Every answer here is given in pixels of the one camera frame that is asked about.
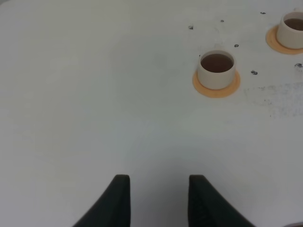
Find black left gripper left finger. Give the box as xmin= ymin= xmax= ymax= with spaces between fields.
xmin=75 ymin=175 xmax=131 ymax=227

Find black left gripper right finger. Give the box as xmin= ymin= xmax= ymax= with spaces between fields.
xmin=188 ymin=175 xmax=254 ymax=227

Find orange coaster near left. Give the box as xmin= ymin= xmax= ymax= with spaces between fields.
xmin=192 ymin=70 xmax=241 ymax=98

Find orange coaster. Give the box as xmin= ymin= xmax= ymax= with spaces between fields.
xmin=192 ymin=70 xmax=241 ymax=98
xmin=266 ymin=25 xmax=303 ymax=55

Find white teacup near left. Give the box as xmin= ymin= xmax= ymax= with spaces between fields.
xmin=197 ymin=49 xmax=236 ymax=90

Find white teacup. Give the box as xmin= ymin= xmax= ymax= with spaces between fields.
xmin=197 ymin=49 xmax=236 ymax=90
xmin=276 ymin=8 xmax=303 ymax=49

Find orange coaster middle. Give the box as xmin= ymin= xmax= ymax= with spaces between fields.
xmin=266 ymin=25 xmax=303 ymax=55

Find white teacup middle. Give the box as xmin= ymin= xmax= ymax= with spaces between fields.
xmin=276 ymin=8 xmax=303 ymax=49

